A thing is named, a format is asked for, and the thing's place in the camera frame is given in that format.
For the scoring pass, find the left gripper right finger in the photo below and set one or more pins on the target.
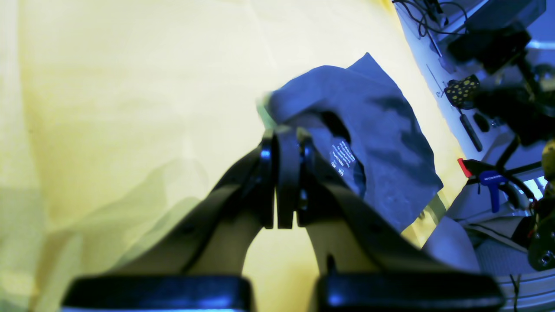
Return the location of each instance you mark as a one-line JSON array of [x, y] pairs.
[[364, 264]]

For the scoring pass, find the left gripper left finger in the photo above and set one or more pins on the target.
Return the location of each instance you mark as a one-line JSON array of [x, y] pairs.
[[197, 266]]

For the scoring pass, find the dark grey T-shirt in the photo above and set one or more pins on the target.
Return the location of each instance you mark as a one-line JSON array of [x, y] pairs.
[[361, 123]]

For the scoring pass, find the blue red table clamp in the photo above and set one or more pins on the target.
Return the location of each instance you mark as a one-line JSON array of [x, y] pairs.
[[496, 181]]

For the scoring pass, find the black marker pen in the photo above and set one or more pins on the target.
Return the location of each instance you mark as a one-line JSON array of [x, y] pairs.
[[471, 132]]

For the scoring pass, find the yellow table cloth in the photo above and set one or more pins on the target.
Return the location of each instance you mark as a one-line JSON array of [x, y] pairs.
[[117, 116]]

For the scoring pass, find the yellow dotted black object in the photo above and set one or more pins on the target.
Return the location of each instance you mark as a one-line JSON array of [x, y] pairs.
[[460, 93]]

